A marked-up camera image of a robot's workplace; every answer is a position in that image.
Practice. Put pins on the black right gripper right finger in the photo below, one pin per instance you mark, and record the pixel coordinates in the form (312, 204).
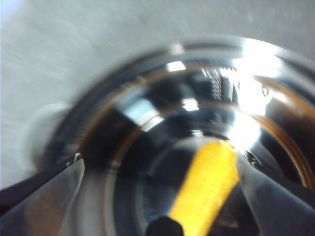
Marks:
(283, 204)

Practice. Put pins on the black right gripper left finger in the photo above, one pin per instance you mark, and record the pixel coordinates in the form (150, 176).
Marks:
(41, 204)

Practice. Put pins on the yellow corn cob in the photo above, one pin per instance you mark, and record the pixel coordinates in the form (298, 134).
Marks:
(206, 182)

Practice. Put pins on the pale green electric steamer pot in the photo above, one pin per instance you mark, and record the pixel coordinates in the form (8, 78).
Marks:
(152, 98)

